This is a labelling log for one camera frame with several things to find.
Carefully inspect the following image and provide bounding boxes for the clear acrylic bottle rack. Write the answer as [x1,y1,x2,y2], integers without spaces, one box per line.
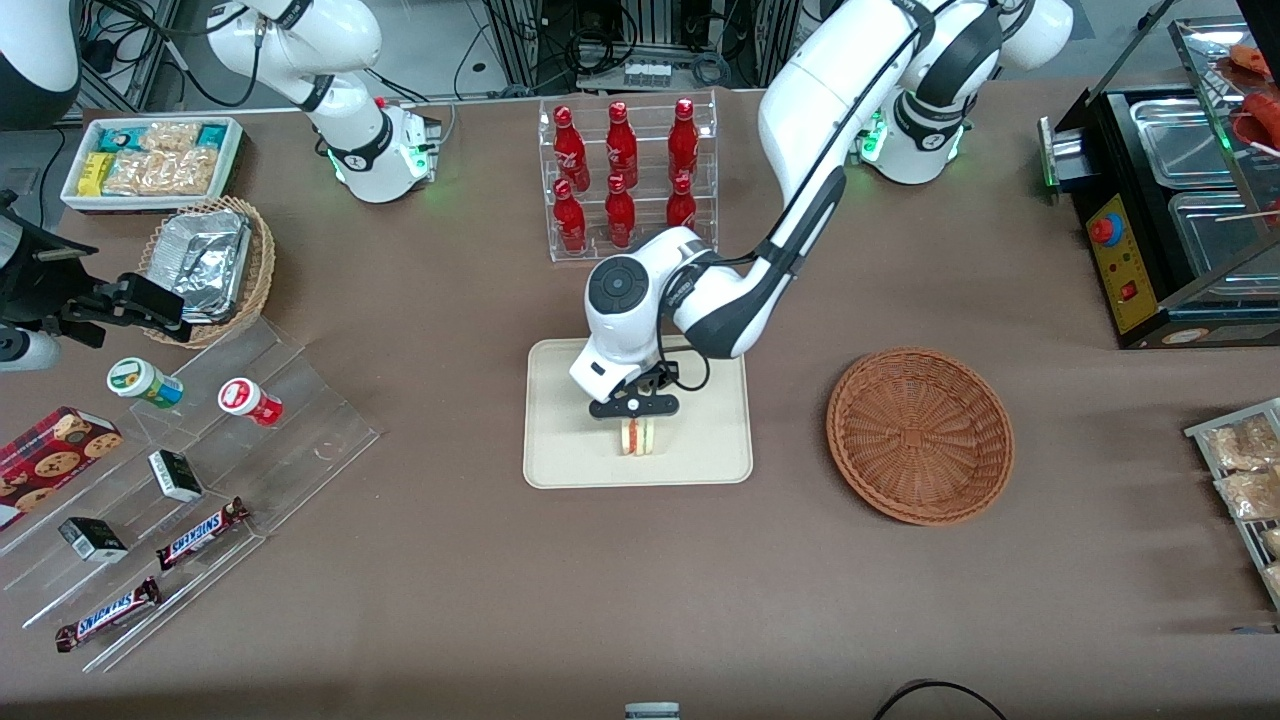
[538,90,720,264]

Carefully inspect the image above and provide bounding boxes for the red lid yogurt cup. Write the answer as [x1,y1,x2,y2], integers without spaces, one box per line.
[218,377,285,429]

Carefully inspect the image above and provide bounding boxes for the aluminium foil container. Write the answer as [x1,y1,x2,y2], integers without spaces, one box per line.
[163,209,253,325]

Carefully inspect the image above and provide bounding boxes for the red cola bottle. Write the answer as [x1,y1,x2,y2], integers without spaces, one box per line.
[605,100,639,189]
[552,178,588,254]
[668,97,700,181]
[666,172,698,233]
[604,175,637,249]
[553,105,591,193]

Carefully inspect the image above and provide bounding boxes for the large brown wicker basket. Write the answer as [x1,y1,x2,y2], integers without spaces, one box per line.
[826,347,1015,527]

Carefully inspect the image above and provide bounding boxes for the green lid yogurt cup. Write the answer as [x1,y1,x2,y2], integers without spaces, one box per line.
[107,357,185,410]

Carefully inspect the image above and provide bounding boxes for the clear bag of rice crackers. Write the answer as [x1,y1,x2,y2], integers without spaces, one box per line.
[1214,468,1280,522]
[1204,414,1280,472]

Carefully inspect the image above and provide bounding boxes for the small brown wicker basket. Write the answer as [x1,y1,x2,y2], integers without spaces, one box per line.
[139,196,277,350]

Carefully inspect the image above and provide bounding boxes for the clear acrylic stepped display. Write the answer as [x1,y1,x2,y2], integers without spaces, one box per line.
[0,314,382,674]

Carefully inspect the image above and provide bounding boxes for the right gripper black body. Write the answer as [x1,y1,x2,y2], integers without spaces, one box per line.
[0,235,101,329]

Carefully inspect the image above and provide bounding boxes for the steel food pan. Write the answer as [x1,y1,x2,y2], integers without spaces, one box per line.
[1168,190,1280,283]
[1130,98,1237,191]

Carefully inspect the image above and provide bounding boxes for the black cable loop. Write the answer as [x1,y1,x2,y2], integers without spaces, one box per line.
[873,679,1007,720]

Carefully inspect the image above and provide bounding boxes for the black food warmer yellow panel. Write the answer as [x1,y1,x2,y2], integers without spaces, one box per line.
[1038,15,1280,351]

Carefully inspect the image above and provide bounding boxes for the orange fried food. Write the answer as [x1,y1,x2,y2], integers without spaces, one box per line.
[1228,42,1280,80]

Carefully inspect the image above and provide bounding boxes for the white plastic snack bin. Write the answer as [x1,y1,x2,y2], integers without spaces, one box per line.
[60,115,247,214]

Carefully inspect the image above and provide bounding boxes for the beige plastic tray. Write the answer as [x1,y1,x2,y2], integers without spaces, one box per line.
[523,338,754,490]

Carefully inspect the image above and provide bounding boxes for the red cookie box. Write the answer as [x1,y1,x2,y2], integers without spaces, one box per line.
[0,406,124,533]

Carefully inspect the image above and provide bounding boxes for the large clear cracker bag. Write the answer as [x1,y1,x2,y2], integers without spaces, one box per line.
[103,147,219,197]

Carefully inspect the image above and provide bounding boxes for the small black carton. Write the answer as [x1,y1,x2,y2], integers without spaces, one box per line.
[148,449,205,504]
[58,516,130,564]

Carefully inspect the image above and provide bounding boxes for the snickers chocolate bar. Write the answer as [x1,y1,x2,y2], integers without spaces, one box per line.
[155,497,251,572]
[55,577,162,654]

